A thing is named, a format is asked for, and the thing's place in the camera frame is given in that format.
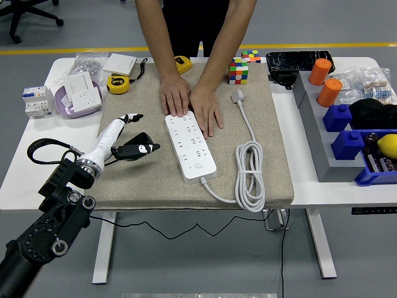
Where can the black adapter box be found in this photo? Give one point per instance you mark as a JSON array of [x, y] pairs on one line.
[[282, 79]]

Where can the round yellow tape measure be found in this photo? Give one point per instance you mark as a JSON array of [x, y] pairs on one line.
[[118, 84]]

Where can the grey-brown fabric mat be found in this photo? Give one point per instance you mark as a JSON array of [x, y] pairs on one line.
[[139, 186]]

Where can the person's right forearm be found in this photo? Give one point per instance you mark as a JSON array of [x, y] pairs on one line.
[[158, 40]]

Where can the blue plastic bin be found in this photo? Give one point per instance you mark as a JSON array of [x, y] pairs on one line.
[[372, 178]]

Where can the white table leg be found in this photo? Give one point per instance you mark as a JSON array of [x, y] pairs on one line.
[[322, 248], [104, 254]]

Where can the person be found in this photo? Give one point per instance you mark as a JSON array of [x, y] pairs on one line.
[[192, 25]]

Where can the white wall socket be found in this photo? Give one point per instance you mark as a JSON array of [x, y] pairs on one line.
[[87, 100]]

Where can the clear bag of resistors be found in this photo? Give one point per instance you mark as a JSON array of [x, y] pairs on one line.
[[376, 87]]

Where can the person's left hand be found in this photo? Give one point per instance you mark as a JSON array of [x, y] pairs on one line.
[[204, 105]]

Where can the black plastic tray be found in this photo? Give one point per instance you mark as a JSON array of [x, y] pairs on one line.
[[291, 60]]

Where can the white switch panel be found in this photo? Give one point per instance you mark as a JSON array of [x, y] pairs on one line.
[[119, 63]]

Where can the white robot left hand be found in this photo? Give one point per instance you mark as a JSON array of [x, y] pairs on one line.
[[107, 136]]

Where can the white wall switch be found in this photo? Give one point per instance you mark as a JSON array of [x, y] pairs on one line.
[[79, 82]]

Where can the person's right hand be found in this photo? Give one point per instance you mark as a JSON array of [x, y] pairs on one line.
[[175, 93]]

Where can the white circuit breaker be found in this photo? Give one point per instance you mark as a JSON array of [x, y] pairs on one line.
[[37, 102]]

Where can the white power strip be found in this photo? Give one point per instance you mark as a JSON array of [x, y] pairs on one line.
[[192, 149]]

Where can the yellow lemon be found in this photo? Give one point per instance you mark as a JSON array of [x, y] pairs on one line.
[[387, 146]]

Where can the person's left forearm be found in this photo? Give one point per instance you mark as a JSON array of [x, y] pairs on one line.
[[226, 40]]

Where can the dark round knob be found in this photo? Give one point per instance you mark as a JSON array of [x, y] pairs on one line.
[[371, 138]]

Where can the small puzzle cube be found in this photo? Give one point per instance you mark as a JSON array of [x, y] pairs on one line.
[[251, 56]]

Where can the clear bag of screws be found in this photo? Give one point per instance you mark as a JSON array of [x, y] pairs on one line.
[[83, 63]]

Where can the grey stepped block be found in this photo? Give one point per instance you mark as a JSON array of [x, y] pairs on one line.
[[313, 124]]

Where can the blue block with knob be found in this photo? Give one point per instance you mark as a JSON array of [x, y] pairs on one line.
[[347, 146], [337, 118]]

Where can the black desk controller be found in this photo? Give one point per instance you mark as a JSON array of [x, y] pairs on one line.
[[372, 211]]

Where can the metal bracket under table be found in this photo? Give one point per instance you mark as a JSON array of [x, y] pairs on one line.
[[274, 223]]

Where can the purple bowl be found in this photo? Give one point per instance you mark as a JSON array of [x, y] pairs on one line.
[[62, 107]]

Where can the orange cylinder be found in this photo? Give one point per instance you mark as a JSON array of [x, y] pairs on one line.
[[328, 93], [320, 72]]

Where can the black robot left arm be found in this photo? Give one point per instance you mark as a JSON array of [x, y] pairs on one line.
[[46, 236]]

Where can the clear bag of white parts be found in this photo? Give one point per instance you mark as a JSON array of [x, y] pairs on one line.
[[349, 83]]

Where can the large puzzle cube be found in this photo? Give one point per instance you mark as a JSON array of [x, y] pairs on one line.
[[238, 73]]

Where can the boxy yellow tape measure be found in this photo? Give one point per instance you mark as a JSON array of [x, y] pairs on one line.
[[185, 63]]

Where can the black cloth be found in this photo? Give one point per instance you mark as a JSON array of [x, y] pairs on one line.
[[372, 115]]

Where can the black office chair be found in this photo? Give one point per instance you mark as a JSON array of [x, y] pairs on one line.
[[18, 12]]

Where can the dark cylinder parts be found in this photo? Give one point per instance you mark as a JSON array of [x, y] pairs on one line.
[[380, 163]]

